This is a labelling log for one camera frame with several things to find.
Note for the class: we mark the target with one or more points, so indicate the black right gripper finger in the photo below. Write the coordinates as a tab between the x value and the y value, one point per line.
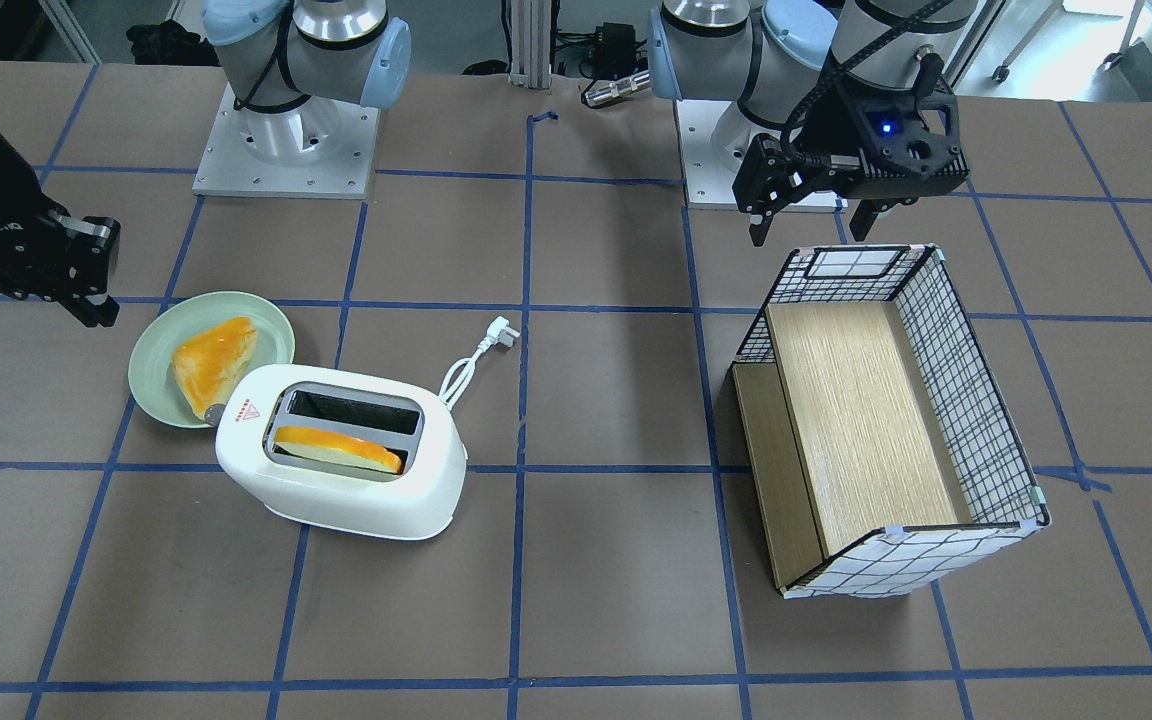
74	261

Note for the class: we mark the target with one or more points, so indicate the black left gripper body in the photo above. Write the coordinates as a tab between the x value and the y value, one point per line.
839	125

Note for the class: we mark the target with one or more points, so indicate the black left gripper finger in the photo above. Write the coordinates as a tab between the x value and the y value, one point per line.
867	214
764	183

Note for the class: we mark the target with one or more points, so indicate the white two-slot toaster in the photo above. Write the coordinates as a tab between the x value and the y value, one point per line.
414	505

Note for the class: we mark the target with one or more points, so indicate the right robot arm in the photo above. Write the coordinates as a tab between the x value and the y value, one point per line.
306	83

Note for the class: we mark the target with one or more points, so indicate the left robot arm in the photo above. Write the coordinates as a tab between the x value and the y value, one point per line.
775	61

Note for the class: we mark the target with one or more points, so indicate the bread slice in toaster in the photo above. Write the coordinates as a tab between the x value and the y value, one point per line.
337	448

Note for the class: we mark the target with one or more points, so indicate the light green plate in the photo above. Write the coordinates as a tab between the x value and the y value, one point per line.
150	371

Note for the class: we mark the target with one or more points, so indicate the bread piece on plate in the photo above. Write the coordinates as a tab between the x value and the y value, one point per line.
207	367

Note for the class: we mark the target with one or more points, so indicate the wire basket with wooden shelf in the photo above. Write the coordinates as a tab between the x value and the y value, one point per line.
883	453

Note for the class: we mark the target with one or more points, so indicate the aluminium frame post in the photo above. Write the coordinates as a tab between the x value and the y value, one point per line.
531	40

